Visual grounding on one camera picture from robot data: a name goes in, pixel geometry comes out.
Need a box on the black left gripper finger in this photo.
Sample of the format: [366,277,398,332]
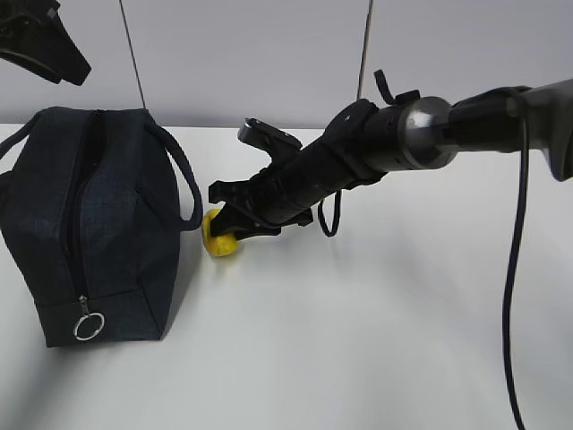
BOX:
[26,1,91,86]
[1,49,62,84]

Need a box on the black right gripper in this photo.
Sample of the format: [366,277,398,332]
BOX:
[209,100,384,240]

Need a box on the yellow lemon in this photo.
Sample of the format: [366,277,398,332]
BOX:
[201,209,239,258]

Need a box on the dark navy lunch bag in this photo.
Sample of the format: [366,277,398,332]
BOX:
[1,107,202,348]

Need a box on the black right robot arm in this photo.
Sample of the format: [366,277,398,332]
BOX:
[209,72,572,240]

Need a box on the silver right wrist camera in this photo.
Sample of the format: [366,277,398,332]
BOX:
[237,118,303,164]

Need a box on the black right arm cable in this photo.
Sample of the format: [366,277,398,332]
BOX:
[501,87,534,430]

